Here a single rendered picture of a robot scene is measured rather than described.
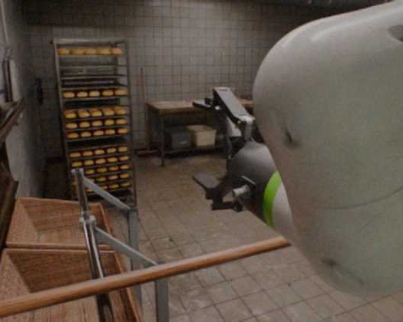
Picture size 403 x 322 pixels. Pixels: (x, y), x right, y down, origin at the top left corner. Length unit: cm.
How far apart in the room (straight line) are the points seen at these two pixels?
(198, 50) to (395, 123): 582
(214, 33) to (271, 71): 592
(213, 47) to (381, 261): 591
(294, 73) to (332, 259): 15
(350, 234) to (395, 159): 6
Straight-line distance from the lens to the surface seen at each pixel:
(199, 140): 543
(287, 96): 21
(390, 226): 27
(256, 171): 38
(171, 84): 585
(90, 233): 97
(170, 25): 586
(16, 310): 73
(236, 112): 47
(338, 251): 28
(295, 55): 22
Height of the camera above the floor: 163
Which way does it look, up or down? 17 degrees down
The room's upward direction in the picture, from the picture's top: straight up
